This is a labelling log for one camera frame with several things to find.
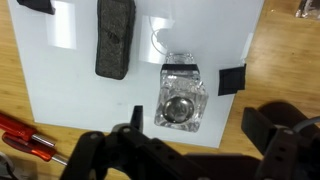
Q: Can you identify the black tape piece top-left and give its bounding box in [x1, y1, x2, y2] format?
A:
[16, 0, 56, 16]

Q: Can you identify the tall transparent grinder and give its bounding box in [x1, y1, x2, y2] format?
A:
[153, 51, 210, 134]

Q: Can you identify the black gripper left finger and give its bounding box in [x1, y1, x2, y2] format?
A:
[59, 105, 208, 180]

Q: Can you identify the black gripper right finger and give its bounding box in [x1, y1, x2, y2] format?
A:
[241, 106, 320, 180]

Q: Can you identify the black tape piece right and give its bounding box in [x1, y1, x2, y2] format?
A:
[217, 63, 248, 97]

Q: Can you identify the red handled screwdriver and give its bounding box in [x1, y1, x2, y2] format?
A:
[1, 132, 69, 167]
[0, 112, 56, 149]

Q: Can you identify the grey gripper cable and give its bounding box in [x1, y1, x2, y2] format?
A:
[292, 115, 320, 134]

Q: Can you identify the black felt eraser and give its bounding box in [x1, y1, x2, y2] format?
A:
[94, 0, 137, 81]

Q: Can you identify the white board mat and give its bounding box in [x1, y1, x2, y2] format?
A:
[7, 0, 266, 149]

